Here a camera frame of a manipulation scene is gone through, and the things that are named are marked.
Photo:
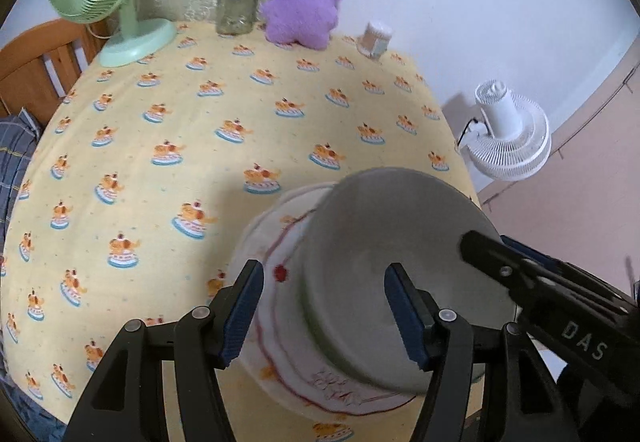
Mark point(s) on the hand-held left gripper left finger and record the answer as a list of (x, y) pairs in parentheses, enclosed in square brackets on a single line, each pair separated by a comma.
[(242, 312)]

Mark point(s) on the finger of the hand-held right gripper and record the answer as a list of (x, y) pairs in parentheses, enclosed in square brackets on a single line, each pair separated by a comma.
[(492, 262), (537, 258)]

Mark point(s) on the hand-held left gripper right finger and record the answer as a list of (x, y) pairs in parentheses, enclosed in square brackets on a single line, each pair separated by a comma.
[(405, 317)]

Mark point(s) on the scalloped plate orange flowers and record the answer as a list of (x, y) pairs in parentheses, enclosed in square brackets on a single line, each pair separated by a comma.
[(267, 372)]

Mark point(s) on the ceramic bowl green label print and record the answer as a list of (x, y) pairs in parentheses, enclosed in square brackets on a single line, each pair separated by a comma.
[(360, 242)]

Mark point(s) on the white floor fan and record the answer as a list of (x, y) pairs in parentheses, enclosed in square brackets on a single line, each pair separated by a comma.
[(510, 136)]

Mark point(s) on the beige wooden door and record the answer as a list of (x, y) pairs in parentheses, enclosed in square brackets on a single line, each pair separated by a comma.
[(585, 131)]

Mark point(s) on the yellow printed tablecloth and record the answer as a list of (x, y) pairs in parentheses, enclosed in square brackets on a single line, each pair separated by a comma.
[(175, 111)]

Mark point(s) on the small white pink container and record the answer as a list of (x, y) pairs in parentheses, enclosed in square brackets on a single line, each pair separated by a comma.
[(375, 39)]

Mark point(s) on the grey plaid pillow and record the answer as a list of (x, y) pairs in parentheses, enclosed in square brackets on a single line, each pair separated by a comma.
[(15, 161)]

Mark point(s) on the glass jar dark lid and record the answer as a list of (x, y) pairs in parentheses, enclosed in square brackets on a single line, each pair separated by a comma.
[(237, 4)]

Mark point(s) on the wooden bed headboard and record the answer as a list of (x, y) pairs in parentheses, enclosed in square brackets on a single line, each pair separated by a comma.
[(40, 66)]

